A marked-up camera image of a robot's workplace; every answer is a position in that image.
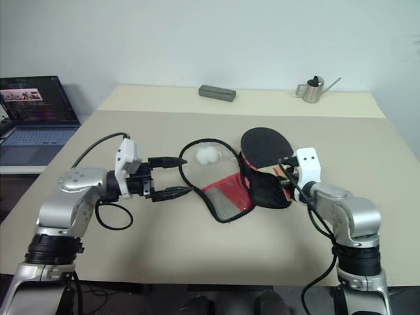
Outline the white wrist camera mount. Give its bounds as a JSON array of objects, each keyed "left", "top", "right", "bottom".
[
  {"left": 114, "top": 138, "right": 144, "bottom": 200},
  {"left": 293, "top": 147, "right": 322, "bottom": 193}
]

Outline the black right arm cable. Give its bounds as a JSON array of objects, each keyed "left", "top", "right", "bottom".
[{"left": 283, "top": 169, "right": 341, "bottom": 315}]

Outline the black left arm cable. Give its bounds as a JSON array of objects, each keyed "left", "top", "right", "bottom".
[{"left": 70, "top": 132, "right": 135, "bottom": 230}]

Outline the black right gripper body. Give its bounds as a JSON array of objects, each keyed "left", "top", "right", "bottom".
[{"left": 284, "top": 156, "right": 300, "bottom": 200}]

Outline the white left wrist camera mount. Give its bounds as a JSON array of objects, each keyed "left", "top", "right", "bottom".
[{"left": 114, "top": 138, "right": 144, "bottom": 200}]

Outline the grey rectangular box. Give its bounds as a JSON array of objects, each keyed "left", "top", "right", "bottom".
[{"left": 198, "top": 84, "right": 237, "bottom": 103}]

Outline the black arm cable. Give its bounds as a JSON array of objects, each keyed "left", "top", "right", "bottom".
[
  {"left": 283, "top": 169, "right": 341, "bottom": 315},
  {"left": 70, "top": 132, "right": 135, "bottom": 230}
]

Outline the black table tennis paddle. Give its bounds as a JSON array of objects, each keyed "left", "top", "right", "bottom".
[{"left": 240, "top": 127, "right": 295, "bottom": 201}]

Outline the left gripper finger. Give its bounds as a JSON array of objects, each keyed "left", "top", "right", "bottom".
[
  {"left": 148, "top": 156, "right": 188, "bottom": 170},
  {"left": 152, "top": 185, "right": 193, "bottom": 203}
]

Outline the white fluffy pompom keychain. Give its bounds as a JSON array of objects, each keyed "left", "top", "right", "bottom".
[{"left": 195, "top": 146, "right": 221, "bottom": 164}]

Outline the metal watering can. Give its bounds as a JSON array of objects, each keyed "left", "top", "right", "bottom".
[{"left": 294, "top": 75, "right": 343, "bottom": 104}]

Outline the black red paddle case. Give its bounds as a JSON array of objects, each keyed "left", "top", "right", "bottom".
[{"left": 178, "top": 139, "right": 295, "bottom": 224}]

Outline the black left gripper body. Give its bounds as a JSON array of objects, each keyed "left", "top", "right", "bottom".
[{"left": 127, "top": 157, "right": 157, "bottom": 201}]

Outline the open laptop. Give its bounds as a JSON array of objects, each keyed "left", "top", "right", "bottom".
[{"left": 0, "top": 75, "right": 82, "bottom": 167}]

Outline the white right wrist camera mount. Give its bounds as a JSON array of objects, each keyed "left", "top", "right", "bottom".
[{"left": 293, "top": 147, "right": 322, "bottom": 193}]

